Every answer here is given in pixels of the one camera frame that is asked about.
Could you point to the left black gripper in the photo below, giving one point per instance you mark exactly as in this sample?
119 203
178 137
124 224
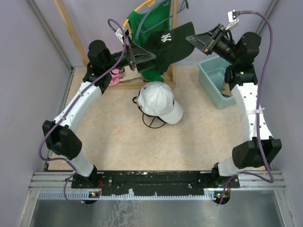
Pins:
137 55

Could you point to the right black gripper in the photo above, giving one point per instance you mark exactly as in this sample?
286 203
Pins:
206 41

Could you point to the black cap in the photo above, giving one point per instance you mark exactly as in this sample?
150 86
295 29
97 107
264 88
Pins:
170 46

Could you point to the black wire hat stand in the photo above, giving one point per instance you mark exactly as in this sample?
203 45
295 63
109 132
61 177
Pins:
152 122

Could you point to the white cap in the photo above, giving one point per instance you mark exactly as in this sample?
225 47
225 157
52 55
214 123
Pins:
156 99

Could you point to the khaki cap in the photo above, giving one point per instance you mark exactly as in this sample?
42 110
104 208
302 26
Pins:
225 91

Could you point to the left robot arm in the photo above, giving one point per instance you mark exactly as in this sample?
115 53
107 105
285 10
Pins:
60 137

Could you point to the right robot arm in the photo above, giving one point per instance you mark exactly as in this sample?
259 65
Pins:
259 147

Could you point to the beige folded cloth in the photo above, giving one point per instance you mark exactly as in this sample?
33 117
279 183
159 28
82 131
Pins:
131 76

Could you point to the grey-blue clothes hanger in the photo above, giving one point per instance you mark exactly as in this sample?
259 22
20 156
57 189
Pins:
176 7

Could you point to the pink folded cloth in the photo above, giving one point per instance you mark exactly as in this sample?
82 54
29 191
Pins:
116 74

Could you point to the light blue plastic bin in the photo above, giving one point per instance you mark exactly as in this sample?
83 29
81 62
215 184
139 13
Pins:
211 78

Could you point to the green tank top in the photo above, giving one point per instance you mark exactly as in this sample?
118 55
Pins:
144 24

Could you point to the yellow clothes hanger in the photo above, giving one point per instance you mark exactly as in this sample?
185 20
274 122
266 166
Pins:
147 3

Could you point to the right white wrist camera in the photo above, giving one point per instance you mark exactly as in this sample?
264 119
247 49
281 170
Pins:
233 19

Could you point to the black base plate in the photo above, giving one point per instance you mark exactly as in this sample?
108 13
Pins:
150 183

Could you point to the aluminium rail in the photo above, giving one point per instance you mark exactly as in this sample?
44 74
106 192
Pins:
57 185

